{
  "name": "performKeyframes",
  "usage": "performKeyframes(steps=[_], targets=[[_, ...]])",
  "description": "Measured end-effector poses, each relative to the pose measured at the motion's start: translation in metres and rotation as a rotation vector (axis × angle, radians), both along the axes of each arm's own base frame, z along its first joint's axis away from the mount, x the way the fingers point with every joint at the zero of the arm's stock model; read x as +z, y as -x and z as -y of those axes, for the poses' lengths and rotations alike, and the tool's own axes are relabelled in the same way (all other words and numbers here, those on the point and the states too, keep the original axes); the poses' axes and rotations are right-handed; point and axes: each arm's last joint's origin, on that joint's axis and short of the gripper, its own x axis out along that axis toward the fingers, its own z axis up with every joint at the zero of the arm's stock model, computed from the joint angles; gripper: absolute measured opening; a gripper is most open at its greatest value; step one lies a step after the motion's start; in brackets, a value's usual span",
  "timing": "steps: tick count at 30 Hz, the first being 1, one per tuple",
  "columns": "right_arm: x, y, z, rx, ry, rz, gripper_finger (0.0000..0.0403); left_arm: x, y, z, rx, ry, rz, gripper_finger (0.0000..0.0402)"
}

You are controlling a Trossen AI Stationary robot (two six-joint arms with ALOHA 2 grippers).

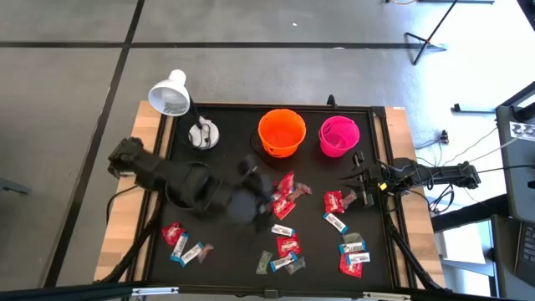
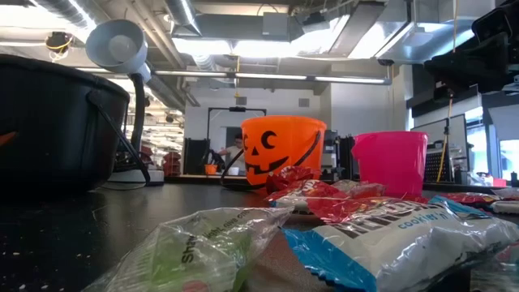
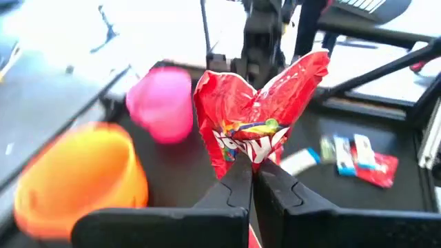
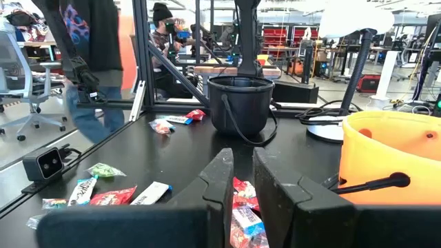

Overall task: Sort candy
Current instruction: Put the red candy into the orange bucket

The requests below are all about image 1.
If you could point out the clear green gummy pack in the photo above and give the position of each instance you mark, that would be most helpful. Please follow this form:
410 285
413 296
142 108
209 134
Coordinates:
263 262
353 238

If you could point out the grey desk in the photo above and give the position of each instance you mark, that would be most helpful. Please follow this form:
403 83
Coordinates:
516 175

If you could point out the black floor beam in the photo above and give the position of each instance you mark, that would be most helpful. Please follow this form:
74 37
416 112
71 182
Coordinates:
468 213

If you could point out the printed paper tag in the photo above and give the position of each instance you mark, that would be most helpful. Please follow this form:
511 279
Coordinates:
522 131

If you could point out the black clamp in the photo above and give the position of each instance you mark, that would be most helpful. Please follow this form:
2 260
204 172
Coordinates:
331 101

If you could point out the orange pumpkin face bucket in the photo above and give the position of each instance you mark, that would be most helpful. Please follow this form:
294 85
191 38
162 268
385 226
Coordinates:
282 131

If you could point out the black table mat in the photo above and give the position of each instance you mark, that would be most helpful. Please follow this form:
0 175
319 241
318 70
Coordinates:
317 251

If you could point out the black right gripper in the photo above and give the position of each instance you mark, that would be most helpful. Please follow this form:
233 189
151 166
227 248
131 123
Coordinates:
378 177

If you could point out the black tripod stand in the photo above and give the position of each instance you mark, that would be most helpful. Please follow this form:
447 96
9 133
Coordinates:
425 40

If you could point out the dark desk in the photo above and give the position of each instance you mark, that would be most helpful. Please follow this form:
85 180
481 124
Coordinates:
503 259

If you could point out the pink plastic bucket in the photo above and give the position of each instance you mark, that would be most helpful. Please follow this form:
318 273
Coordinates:
338 136

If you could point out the red Skittles candy pack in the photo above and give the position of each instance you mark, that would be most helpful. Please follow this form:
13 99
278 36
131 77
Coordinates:
172 233
283 207
286 184
288 245
334 202
349 271

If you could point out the black keyboard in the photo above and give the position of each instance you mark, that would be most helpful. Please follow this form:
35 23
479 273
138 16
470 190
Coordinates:
527 251

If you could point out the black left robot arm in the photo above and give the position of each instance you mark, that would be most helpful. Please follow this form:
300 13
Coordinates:
175 180

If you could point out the clear red gummy pack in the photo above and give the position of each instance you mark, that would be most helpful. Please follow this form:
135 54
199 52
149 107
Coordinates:
300 190
205 252
349 199

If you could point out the grey floor object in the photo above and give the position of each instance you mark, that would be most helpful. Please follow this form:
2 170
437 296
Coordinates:
14 187

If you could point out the white desk lamp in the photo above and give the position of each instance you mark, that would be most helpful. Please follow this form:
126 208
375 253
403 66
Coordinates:
169 96

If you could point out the black frame beam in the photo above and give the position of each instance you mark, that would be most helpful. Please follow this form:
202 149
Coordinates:
62 292

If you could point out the clear grey gummy pack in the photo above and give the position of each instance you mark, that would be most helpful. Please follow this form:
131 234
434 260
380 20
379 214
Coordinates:
295 266

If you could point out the black power plug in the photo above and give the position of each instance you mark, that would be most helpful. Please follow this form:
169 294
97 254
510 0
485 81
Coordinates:
444 136

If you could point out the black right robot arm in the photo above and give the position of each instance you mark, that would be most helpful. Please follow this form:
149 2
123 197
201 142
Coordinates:
443 175

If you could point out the black frame brace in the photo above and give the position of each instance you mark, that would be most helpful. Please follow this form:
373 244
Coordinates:
411 259
134 251

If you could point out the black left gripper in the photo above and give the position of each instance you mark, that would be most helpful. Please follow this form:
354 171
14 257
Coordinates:
251 200

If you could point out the black stand foot bar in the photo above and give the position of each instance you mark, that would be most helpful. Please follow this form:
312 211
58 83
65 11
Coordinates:
472 110

